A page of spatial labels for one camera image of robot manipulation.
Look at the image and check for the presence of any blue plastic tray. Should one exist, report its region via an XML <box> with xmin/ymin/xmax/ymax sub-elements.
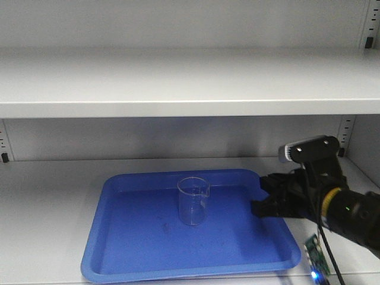
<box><xmin>81</xmin><ymin>169</ymin><xmax>301</xmax><ymax>283</ymax></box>

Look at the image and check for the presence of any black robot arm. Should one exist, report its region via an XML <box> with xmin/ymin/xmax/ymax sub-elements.
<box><xmin>251</xmin><ymin>169</ymin><xmax>379</xmax><ymax>257</ymax></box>

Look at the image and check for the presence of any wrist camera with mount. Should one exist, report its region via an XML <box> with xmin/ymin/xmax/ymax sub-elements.
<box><xmin>278</xmin><ymin>135</ymin><xmax>344</xmax><ymax>183</ymax></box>

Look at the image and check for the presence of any clear graduated glass beaker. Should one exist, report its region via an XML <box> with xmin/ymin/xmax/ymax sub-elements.
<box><xmin>177</xmin><ymin>176</ymin><xmax>210</xmax><ymax>226</ymax></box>

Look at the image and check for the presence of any upper cabinet shelf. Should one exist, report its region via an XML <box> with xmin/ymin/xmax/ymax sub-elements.
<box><xmin>1</xmin><ymin>48</ymin><xmax>379</xmax><ymax>119</ymax></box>

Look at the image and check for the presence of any green circuit board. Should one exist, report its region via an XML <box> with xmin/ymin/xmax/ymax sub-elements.
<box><xmin>304</xmin><ymin>234</ymin><xmax>330</xmax><ymax>284</ymax></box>

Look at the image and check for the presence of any black cable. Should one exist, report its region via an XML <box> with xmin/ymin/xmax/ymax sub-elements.
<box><xmin>302</xmin><ymin>161</ymin><xmax>347</xmax><ymax>285</ymax></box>

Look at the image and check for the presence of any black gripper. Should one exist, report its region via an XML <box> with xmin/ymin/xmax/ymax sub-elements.
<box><xmin>251</xmin><ymin>170</ymin><xmax>330</xmax><ymax>219</ymax></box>

